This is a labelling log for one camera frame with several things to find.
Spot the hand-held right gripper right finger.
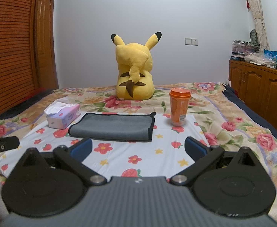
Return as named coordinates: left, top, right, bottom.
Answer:
left=169, top=136, right=262, bottom=186

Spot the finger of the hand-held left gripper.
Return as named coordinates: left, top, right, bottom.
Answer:
left=0, top=136, right=20, bottom=164

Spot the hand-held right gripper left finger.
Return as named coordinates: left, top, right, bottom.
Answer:
left=13, top=138, right=108, bottom=186

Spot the purple and grey towel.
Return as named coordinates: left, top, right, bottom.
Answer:
left=68, top=112, right=156, bottom=143

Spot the tissue box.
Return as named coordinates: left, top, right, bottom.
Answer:
left=44, top=102, right=81, bottom=130

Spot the orange cup with lid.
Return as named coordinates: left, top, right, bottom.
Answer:
left=169, top=87, right=191, bottom=126

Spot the white strawberry print cloth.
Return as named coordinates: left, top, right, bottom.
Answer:
left=0, top=112, right=212, bottom=182

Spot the wooden louvered wardrobe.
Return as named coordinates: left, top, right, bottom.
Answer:
left=0, top=0, right=39, bottom=124

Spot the wooden cabinet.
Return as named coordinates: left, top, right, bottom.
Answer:
left=228, top=60, right=277, bottom=136

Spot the yellow plush toy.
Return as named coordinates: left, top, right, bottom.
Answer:
left=111, top=31, right=162, bottom=100

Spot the wooden panel door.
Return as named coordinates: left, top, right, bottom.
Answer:
left=35, top=0, right=59, bottom=91

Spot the beige crumpled cloth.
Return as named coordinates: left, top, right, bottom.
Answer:
left=245, top=53, right=277, bottom=66

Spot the stack of folded fabrics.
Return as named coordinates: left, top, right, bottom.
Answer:
left=232, top=40, right=260, bottom=57

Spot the blue and white box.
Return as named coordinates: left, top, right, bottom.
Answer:
left=264, top=50, right=277, bottom=63

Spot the dark hand fan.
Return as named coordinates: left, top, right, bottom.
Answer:
left=249, top=30, right=260, bottom=46

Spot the beige patterned curtain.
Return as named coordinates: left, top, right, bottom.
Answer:
left=241, top=0, right=271, bottom=51

